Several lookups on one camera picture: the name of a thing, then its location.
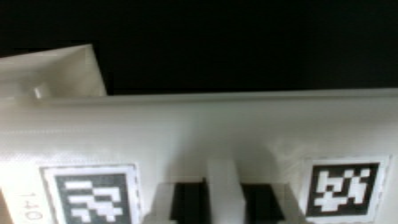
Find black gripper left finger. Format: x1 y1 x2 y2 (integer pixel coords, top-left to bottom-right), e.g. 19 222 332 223
170 181 209 224

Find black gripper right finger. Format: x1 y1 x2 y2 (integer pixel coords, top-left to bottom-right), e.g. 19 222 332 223
241 184 284 224

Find white cabinet body box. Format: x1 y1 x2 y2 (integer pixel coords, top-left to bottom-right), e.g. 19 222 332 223
0 44 106 100

